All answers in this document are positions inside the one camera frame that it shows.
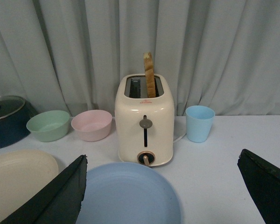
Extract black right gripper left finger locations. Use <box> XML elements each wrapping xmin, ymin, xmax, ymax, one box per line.
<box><xmin>1</xmin><ymin>155</ymin><xmax>87</xmax><ymax>224</ymax></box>

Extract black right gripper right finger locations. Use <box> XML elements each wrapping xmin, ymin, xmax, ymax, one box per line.
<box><xmin>238</xmin><ymin>149</ymin><xmax>280</xmax><ymax>224</ymax></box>

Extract cream plastic plate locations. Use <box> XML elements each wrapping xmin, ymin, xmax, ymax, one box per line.
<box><xmin>0</xmin><ymin>150</ymin><xmax>59</xmax><ymax>222</ymax></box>

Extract blue plastic plate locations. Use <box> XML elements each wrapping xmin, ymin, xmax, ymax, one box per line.
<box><xmin>77</xmin><ymin>162</ymin><xmax>182</xmax><ymax>224</ymax></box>

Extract green plastic bowl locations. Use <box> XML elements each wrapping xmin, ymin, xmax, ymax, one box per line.
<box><xmin>26</xmin><ymin>110</ymin><xmax>70</xmax><ymax>142</ymax></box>

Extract pink plastic bowl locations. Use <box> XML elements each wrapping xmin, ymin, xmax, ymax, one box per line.
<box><xmin>71</xmin><ymin>110</ymin><xmax>112</xmax><ymax>142</ymax></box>

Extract dark blue saucepan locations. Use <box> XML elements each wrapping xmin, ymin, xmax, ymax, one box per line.
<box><xmin>0</xmin><ymin>100</ymin><xmax>38</xmax><ymax>149</ymax></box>

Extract light blue plastic cup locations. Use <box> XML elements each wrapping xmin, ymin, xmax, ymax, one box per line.
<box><xmin>186</xmin><ymin>105</ymin><xmax>215</xmax><ymax>143</ymax></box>

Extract glass pot lid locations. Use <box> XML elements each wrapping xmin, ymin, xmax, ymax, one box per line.
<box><xmin>0</xmin><ymin>96</ymin><xmax>26</xmax><ymax>120</ymax></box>

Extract cream two-slot toaster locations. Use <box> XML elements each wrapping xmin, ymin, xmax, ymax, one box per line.
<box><xmin>115</xmin><ymin>74</ymin><xmax>175</xmax><ymax>167</ymax></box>

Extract grey curtain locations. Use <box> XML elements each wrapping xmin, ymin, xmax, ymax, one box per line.
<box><xmin>0</xmin><ymin>0</ymin><xmax>280</xmax><ymax>116</ymax></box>

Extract bread slice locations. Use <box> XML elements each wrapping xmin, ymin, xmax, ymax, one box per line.
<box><xmin>143</xmin><ymin>52</ymin><xmax>156</xmax><ymax>98</ymax></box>

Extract white toaster power cable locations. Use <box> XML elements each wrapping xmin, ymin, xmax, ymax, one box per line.
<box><xmin>173</xmin><ymin>132</ymin><xmax>187</xmax><ymax>143</ymax></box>

